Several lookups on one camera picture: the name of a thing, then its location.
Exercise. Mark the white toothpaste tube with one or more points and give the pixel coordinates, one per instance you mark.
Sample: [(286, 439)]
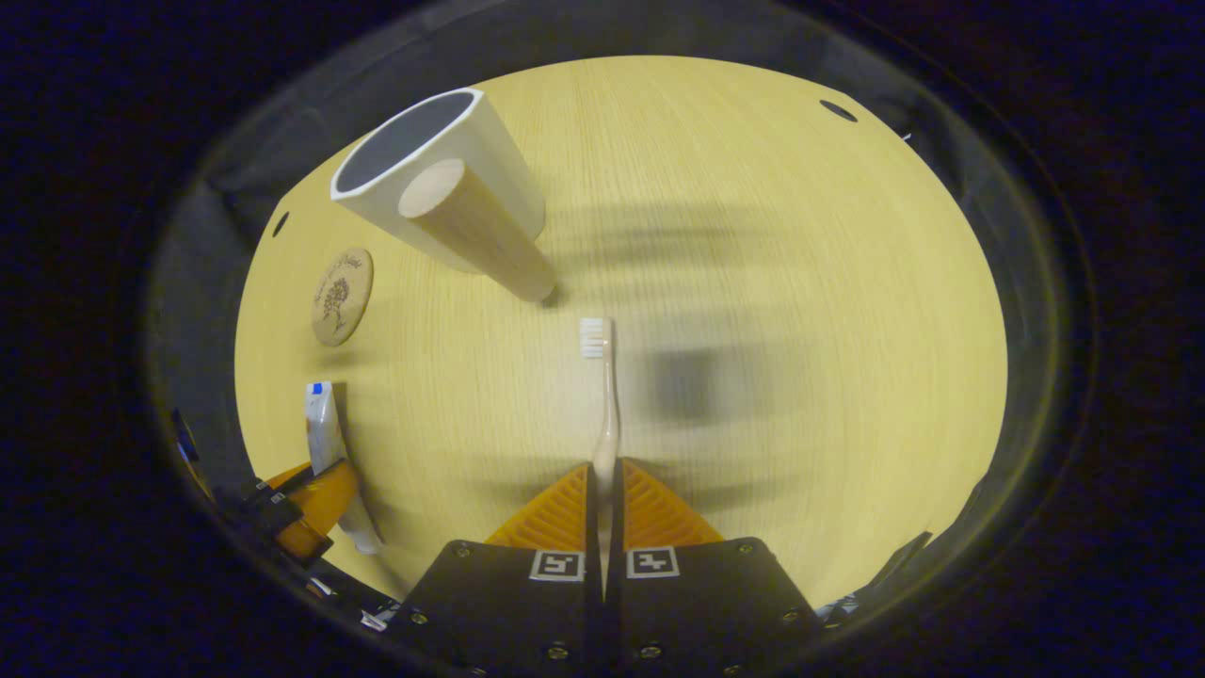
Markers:
[(325, 424)]

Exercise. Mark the beige toothbrush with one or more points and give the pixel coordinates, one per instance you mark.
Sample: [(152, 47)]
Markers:
[(607, 414)]

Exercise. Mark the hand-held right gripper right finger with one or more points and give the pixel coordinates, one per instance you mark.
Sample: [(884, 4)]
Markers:
[(697, 612)]

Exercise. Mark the wooden desktop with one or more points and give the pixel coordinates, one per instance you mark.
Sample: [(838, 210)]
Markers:
[(800, 235)]

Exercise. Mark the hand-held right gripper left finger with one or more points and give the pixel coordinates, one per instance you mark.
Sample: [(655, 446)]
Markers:
[(508, 612)]

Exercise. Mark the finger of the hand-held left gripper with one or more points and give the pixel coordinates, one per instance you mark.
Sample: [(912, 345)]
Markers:
[(320, 504)]

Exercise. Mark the round wooden coaster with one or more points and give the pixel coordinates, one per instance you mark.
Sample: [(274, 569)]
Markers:
[(342, 297)]

